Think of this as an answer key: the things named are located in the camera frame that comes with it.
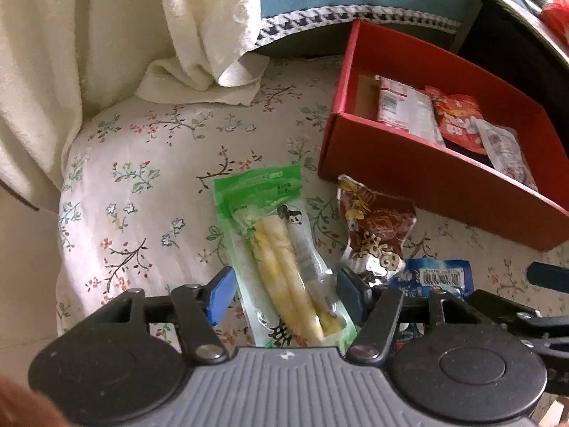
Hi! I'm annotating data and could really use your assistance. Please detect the blue snack bag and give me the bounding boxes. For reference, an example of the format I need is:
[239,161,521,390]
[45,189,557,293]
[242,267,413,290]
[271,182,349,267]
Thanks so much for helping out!
[389,258,474,300]

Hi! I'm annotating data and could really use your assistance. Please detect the green bamboo shoot packet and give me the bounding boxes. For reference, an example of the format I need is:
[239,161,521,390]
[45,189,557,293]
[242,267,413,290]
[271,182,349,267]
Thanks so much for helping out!
[213,164,356,351]

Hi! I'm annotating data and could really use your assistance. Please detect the brown snack bag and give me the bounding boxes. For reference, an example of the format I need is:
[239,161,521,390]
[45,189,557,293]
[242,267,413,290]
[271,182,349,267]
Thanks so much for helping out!
[336,174,417,286]

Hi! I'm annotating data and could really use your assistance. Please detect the white red snack packet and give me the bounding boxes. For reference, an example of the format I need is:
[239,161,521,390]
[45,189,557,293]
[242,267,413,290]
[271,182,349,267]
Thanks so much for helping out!
[474,118,538,191]

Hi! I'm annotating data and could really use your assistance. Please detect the red snack bag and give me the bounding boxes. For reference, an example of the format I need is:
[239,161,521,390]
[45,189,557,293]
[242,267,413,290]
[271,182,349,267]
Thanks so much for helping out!
[424,86,486,155]

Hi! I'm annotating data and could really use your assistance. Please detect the white long snack packet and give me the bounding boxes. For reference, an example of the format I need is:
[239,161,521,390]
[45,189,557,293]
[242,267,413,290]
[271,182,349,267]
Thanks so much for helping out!
[374,75,445,147]

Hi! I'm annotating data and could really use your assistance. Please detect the left hand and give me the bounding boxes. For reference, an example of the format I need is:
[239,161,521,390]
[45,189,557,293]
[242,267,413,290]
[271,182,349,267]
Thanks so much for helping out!
[0,376,69,427]

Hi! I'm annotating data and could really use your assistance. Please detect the red cardboard box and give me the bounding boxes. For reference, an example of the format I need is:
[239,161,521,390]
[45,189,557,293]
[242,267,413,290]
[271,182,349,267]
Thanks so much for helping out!
[318,21,568,252]

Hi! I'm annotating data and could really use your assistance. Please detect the dark coffee table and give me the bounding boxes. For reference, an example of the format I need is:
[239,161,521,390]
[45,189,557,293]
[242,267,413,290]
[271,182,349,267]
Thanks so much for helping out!
[455,0,569,153]

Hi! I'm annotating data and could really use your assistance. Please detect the red plastic bag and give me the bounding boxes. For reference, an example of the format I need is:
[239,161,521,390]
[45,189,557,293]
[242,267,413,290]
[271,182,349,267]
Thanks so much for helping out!
[539,0,569,44]

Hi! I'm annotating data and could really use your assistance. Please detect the cream white blanket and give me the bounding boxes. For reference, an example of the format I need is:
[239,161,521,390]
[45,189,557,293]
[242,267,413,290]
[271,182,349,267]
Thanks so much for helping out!
[1,0,268,210]

